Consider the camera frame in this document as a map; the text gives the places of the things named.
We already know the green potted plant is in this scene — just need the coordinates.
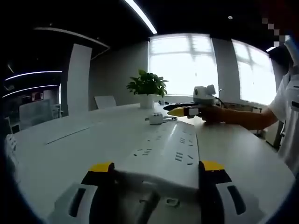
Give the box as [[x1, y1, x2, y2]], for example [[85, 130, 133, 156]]
[[126, 69, 170, 109]]

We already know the white chair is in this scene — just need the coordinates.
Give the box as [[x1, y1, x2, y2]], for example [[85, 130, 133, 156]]
[[94, 95, 117, 110]]

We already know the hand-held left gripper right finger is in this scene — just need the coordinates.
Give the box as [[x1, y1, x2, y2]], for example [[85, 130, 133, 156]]
[[198, 160, 249, 224]]

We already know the white column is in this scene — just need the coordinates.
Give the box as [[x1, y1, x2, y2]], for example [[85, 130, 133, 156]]
[[67, 43, 93, 116]]

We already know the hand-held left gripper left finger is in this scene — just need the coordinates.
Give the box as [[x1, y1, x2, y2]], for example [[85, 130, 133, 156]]
[[48, 161, 116, 224]]

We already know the person's right hand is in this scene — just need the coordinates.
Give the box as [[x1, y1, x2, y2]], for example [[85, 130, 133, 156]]
[[199, 105, 227, 124]]

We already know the white charger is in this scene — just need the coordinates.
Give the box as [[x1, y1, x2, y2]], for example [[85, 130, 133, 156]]
[[145, 112, 164, 126]]

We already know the grey mesh office chair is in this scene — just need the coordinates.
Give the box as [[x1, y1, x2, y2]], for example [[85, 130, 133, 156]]
[[18, 98, 53, 131]]

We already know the bright window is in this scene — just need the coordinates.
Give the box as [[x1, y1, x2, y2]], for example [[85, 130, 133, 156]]
[[231, 39, 278, 106], [149, 33, 219, 96]]

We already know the white power strip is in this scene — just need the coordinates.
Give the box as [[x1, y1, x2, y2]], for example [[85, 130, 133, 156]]
[[114, 121, 202, 210]]

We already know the white desk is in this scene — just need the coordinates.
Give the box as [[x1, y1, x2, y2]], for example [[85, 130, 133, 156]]
[[4, 102, 297, 224]]

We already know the long ceiling light strip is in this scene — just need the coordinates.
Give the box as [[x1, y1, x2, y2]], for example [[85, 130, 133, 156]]
[[123, 0, 158, 34]]

